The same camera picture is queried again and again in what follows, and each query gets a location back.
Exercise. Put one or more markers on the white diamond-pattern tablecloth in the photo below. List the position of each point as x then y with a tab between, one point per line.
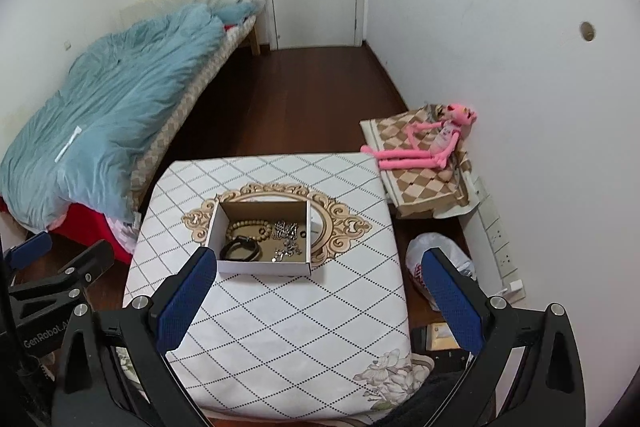
275	332

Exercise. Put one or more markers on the white plastic bag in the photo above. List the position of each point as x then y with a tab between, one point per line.
440	247

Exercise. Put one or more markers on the pink plush toy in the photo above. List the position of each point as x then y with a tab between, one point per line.
440	142

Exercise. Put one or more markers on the red blanket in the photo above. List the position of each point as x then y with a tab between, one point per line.
85	222

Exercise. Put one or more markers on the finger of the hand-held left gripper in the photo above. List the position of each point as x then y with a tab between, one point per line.
85	264
30	249

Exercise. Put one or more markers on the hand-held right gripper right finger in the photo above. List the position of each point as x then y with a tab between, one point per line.
452	302

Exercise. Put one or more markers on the light blue duvet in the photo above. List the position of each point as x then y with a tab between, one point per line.
110	107

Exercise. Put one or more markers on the white power strip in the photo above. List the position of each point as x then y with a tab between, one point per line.
500	237

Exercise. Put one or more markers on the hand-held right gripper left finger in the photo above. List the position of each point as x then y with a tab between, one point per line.
185	302

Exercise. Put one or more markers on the round wall hole cover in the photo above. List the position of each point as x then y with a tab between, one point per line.
587	31

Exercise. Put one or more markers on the black wristband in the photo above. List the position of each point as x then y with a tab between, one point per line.
240	256

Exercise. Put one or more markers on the white charger plug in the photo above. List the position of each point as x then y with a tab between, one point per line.
515	289

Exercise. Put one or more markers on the cardboard box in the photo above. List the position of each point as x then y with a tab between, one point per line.
260	268

